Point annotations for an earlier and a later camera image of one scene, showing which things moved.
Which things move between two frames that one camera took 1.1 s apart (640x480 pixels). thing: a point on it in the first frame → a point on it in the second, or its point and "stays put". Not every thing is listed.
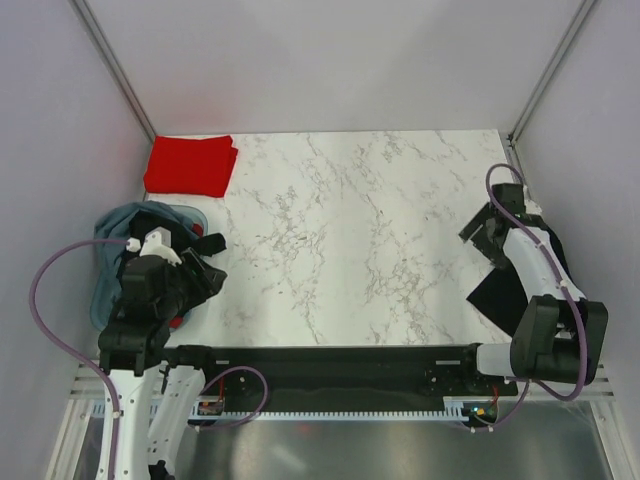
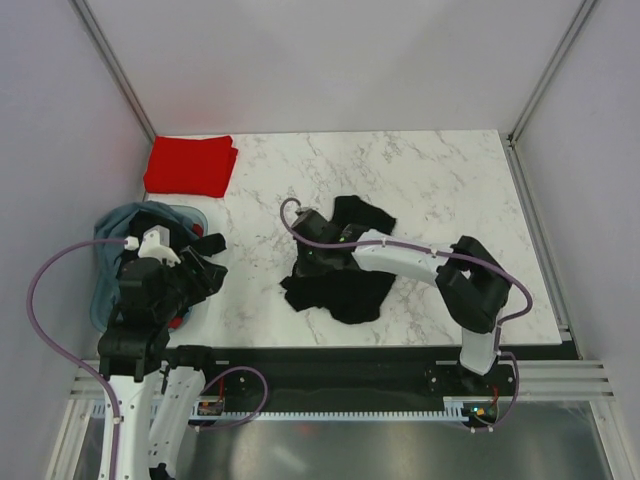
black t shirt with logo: x=501 y=298 → x=351 y=295
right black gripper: x=497 y=258 → x=308 y=268
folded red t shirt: x=200 y=166 stays put
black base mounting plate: x=348 y=379 stays put
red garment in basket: x=176 y=322 stays put
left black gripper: x=205 y=283 stays put
